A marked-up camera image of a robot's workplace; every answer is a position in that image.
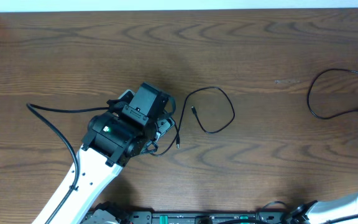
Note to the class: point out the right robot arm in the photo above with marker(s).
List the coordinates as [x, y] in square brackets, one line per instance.
[340, 211]

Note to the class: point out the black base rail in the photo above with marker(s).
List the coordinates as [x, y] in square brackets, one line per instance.
[110, 213]

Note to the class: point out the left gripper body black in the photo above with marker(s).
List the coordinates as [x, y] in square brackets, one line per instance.
[164, 125]

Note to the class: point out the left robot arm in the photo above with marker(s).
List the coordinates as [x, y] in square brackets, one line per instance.
[125, 129]

